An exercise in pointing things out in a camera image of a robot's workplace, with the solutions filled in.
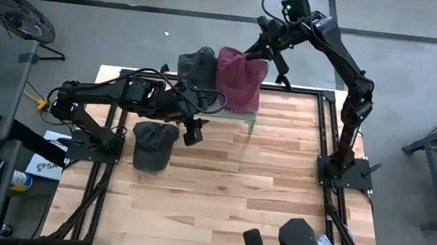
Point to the black aluminium table frame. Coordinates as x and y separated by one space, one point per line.
125 75

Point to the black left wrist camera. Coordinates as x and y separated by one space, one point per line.
193 136

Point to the maroon baseball cap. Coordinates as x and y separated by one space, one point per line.
240 80

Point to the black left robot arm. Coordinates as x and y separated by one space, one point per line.
97 90

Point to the small black round knob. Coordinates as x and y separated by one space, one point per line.
6 231

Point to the yellow power connector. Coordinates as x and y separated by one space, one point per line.
43 103

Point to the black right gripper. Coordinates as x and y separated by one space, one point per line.
277 35

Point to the white printed box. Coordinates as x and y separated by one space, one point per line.
43 168

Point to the black diagonal bar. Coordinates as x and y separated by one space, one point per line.
35 143

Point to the white and yellow can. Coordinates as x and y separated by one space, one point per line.
22 181

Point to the green perforated metal shelf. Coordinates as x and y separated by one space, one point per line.
235 116

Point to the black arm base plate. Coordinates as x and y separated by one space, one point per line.
79 153
359 180

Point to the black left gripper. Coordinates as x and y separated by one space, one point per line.
182 103

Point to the black floor fan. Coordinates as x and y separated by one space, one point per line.
16 14

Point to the dark grey baseball cap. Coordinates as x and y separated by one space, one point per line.
197 68
153 148

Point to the black curved clamp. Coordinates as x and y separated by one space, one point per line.
286 83
163 69

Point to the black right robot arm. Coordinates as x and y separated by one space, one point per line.
341 58

